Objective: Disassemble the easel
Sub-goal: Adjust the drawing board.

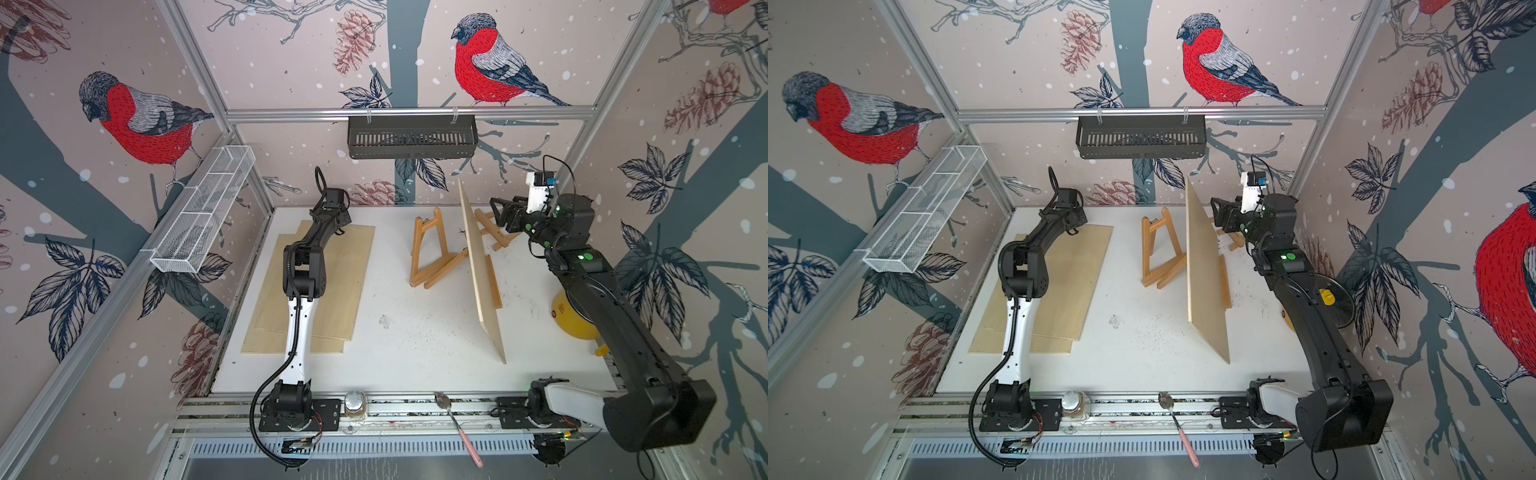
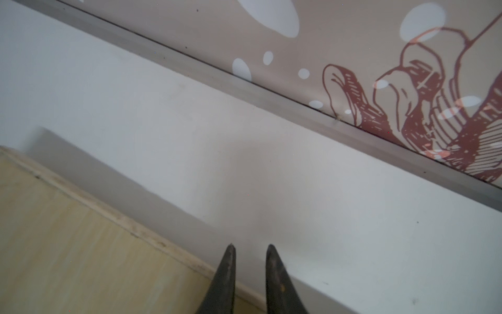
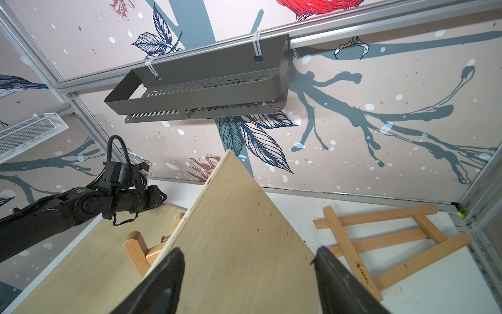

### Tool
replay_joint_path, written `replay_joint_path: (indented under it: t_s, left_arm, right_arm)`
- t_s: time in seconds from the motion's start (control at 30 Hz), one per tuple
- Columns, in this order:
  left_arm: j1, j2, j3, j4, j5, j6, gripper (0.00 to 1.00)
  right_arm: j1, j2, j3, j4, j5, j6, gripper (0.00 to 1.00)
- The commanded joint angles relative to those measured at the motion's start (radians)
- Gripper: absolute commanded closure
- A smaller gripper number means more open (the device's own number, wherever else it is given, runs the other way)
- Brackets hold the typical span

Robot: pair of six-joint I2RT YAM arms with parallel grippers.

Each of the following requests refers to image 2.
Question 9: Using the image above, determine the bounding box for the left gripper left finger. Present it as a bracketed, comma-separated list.
[196, 244, 237, 314]

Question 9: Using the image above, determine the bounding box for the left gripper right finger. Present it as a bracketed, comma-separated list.
[265, 244, 308, 314]

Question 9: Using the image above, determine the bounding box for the plywood board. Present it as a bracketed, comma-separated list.
[0, 146, 267, 314]

